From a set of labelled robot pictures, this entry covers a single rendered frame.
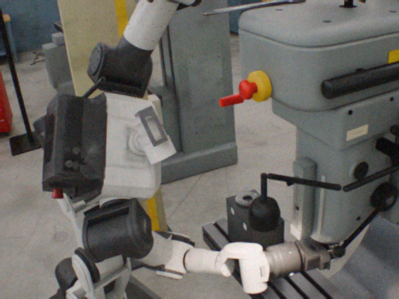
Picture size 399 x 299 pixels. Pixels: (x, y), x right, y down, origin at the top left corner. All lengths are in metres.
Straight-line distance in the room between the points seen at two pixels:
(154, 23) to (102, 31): 1.44
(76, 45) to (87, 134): 1.48
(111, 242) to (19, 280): 2.27
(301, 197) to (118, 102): 0.50
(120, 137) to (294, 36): 0.51
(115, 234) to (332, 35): 0.64
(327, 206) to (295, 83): 0.36
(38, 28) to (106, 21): 7.37
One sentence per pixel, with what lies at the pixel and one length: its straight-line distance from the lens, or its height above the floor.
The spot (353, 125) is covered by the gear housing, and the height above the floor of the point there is 1.68.
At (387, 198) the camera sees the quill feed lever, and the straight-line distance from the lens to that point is 1.08.
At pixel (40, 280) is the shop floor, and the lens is 3.21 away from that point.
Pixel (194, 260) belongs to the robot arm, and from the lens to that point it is 1.26.
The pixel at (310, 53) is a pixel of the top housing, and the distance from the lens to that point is 0.77.
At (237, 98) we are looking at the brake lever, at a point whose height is 1.71.
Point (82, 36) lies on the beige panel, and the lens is 2.49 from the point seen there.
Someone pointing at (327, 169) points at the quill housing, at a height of 1.55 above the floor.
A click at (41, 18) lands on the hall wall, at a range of 9.82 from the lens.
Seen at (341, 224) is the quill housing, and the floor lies 1.41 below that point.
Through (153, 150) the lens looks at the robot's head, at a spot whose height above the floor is 1.60.
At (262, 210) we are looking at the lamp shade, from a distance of 0.93.
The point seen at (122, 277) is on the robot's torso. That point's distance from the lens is 1.70.
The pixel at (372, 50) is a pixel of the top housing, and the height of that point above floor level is 1.83.
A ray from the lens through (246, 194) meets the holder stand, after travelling 1.60.
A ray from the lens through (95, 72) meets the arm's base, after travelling 1.13.
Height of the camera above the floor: 2.06
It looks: 28 degrees down
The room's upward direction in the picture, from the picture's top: 5 degrees counter-clockwise
